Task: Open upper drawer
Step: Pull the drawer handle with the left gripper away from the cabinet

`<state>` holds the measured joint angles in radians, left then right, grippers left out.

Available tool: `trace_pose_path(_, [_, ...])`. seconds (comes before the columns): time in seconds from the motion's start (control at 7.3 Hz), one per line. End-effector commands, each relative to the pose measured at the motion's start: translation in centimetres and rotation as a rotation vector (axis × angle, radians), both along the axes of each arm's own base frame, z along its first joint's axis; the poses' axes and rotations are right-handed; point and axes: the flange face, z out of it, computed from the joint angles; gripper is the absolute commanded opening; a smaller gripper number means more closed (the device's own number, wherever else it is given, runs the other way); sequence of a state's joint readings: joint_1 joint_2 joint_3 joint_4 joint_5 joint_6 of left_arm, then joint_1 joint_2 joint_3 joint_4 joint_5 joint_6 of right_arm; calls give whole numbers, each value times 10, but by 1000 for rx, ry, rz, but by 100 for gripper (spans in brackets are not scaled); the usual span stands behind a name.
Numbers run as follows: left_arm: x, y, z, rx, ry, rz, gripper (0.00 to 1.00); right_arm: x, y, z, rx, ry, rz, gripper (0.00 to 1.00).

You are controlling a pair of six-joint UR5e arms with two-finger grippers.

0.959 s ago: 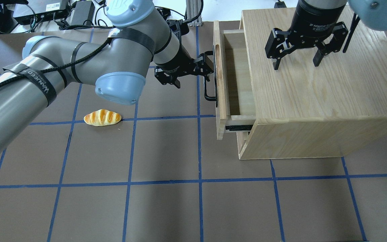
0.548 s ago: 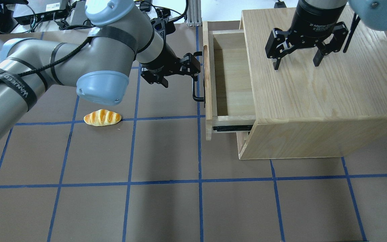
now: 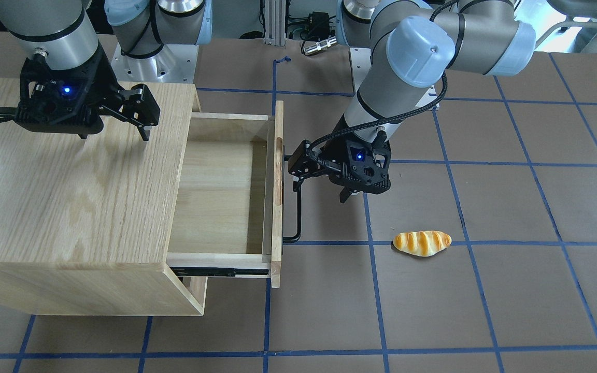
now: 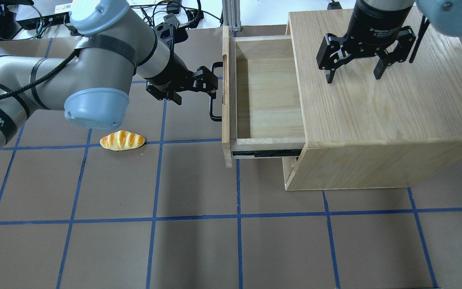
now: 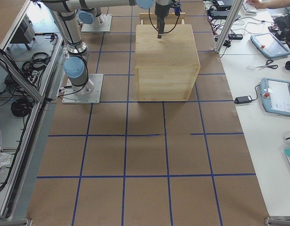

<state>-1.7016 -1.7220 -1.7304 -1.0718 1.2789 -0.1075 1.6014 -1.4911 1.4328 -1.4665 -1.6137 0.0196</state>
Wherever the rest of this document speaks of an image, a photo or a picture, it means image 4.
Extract toy bread roll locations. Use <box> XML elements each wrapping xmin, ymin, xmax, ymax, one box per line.
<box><xmin>99</xmin><ymin>130</ymin><xmax>146</xmax><ymax>151</ymax></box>

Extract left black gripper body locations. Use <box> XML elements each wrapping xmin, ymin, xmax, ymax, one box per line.
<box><xmin>146</xmin><ymin>56</ymin><xmax>196</xmax><ymax>95</ymax></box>

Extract black braided cable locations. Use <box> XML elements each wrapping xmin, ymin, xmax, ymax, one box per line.
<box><xmin>0</xmin><ymin>48</ymin><xmax>81</xmax><ymax>103</ymax></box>

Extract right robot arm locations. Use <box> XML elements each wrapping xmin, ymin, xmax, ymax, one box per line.
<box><xmin>316</xmin><ymin>0</ymin><xmax>462</xmax><ymax>83</ymax></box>

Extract aluminium frame post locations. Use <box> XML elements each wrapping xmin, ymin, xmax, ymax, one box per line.
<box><xmin>222</xmin><ymin>0</ymin><xmax>243</xmax><ymax>32</ymax></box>

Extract wooden drawer cabinet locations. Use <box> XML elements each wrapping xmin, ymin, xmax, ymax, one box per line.
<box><xmin>287</xmin><ymin>9</ymin><xmax>462</xmax><ymax>190</ymax></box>

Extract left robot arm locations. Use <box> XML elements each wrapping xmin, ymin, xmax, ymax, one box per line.
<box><xmin>0</xmin><ymin>0</ymin><xmax>219</xmax><ymax>149</ymax></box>

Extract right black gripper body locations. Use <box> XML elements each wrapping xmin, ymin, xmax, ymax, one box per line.
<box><xmin>345</xmin><ymin>0</ymin><xmax>414</xmax><ymax>51</ymax></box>

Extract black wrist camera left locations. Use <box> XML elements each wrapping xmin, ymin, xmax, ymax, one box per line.
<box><xmin>153</xmin><ymin>22</ymin><xmax>188</xmax><ymax>52</ymax></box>

